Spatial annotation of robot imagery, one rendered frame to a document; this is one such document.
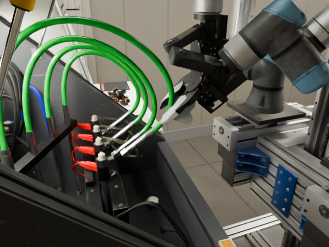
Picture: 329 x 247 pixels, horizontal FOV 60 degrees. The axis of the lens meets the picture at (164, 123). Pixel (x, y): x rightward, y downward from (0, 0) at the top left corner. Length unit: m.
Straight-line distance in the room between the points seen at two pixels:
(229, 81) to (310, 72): 0.16
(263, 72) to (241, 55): 0.54
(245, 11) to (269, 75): 0.25
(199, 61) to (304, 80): 0.21
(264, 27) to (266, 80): 0.56
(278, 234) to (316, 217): 1.00
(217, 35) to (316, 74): 0.29
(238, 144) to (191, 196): 0.40
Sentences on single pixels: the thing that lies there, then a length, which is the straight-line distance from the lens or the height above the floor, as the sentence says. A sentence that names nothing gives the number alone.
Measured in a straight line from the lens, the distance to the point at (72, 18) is 0.60.
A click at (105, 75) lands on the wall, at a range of 2.66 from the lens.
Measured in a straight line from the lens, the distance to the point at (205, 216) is 0.77.
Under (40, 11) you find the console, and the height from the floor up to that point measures 1.41.
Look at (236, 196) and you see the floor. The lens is 2.39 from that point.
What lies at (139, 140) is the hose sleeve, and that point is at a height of 1.14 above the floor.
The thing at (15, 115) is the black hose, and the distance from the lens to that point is 0.87.
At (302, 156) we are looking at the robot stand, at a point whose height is 0.95.
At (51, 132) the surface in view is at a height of 1.12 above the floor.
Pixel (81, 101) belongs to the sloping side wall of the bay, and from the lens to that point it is 0.97.
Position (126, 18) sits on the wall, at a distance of 2.62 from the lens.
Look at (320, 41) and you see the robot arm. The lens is 0.75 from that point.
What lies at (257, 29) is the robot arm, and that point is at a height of 1.40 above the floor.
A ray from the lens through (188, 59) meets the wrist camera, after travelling 0.60.
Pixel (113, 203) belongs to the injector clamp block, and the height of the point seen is 0.98.
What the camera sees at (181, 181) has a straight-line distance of 0.87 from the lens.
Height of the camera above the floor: 1.46
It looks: 25 degrees down
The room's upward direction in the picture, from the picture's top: straight up
